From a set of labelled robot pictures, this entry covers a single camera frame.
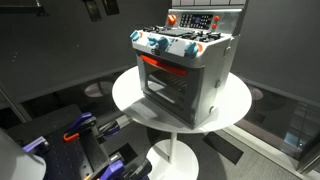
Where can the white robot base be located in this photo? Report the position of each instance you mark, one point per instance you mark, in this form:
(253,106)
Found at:
(16,164)

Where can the grey toy stove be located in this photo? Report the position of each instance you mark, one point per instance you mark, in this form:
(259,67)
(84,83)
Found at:
(184,64)

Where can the white round side table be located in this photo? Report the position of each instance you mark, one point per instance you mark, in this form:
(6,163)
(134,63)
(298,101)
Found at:
(172,159)

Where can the purple clamp upper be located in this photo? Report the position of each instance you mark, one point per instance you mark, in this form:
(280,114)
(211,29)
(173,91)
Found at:
(87,123)

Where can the purple clamp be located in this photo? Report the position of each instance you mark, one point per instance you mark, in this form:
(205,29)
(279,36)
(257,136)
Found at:
(116,171)
(87,123)
(37,146)

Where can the purple clamp lower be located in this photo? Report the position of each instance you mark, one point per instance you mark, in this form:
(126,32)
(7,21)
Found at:
(116,171)

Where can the purple clamp left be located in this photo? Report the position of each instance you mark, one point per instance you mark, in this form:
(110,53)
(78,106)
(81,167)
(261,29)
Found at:
(37,146)

